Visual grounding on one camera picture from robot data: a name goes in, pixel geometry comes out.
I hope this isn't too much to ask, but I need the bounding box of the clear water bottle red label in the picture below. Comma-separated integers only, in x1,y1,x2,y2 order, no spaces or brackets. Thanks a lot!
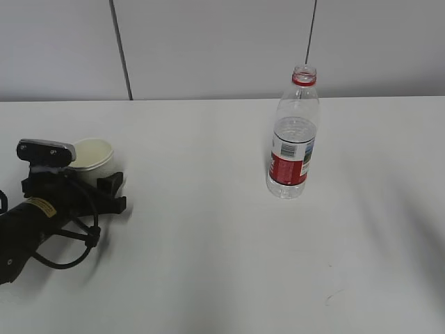
266,65,320,199

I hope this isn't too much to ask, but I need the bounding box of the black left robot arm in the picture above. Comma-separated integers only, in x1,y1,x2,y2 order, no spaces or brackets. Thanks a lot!
1,172,127,284

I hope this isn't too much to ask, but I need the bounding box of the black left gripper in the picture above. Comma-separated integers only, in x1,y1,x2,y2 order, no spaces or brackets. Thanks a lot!
22,172,127,221

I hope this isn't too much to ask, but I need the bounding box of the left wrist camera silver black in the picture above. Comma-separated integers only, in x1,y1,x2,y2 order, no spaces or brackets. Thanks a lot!
16,138,76,174

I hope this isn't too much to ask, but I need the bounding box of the white paper cup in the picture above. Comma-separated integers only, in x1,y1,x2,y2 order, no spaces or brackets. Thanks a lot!
67,138,115,187

